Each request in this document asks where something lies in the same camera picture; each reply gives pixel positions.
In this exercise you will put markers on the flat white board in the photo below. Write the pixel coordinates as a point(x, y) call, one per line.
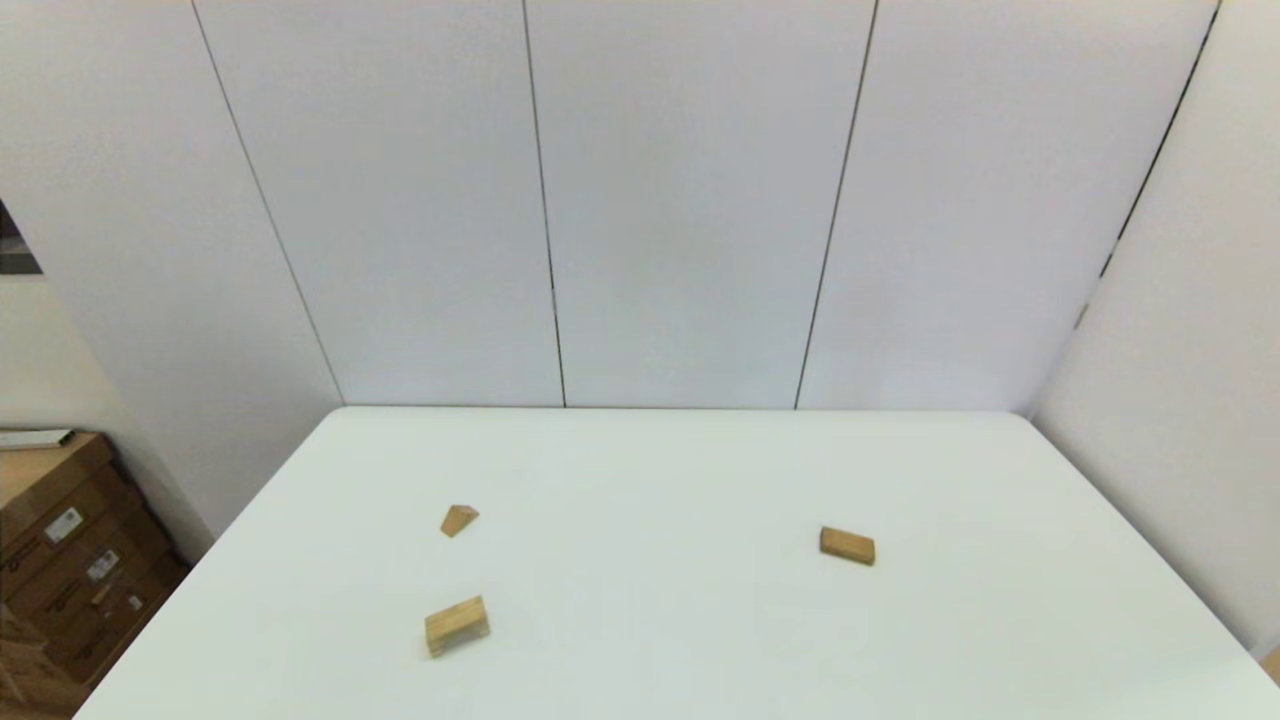
point(35, 438)

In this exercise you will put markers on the triangular wooden building block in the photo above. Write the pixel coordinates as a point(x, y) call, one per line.
point(459, 520)

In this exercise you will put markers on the rectangular wooden building block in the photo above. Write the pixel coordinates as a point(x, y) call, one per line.
point(847, 546)

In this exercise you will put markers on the tan brown object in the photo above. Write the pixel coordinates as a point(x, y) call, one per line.
point(1273, 668)

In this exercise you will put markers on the arched wooden building block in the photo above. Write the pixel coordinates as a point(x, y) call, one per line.
point(457, 625)

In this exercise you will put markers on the brown cardboard box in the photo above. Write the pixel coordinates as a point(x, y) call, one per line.
point(105, 548)
point(130, 625)
point(20, 660)
point(50, 475)

